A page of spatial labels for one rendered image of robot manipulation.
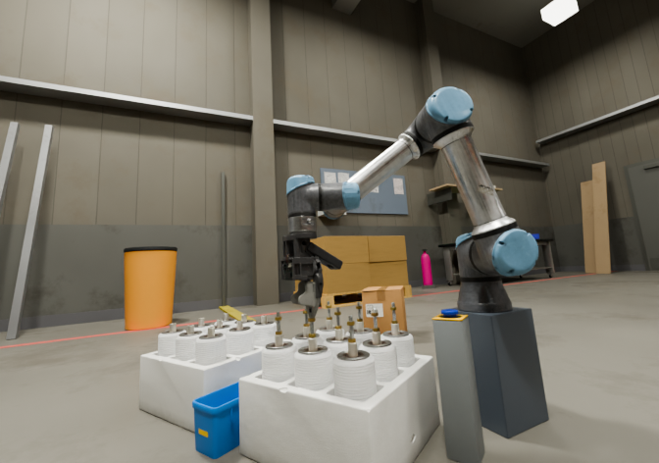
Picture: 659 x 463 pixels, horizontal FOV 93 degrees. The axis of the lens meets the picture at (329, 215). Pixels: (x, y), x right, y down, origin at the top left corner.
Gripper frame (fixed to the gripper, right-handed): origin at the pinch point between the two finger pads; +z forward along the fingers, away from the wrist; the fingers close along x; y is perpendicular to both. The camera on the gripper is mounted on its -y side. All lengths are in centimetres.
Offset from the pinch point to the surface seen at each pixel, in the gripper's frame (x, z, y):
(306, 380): 2.8, 14.6, 4.6
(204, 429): -20.6, 28.0, 22.6
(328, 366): 4.4, 12.3, -0.5
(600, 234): -161, -39, -764
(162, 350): -59, 14, 29
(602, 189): -151, -133, -793
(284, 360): -6.3, 11.9, 5.8
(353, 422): 17.4, 19.3, 2.3
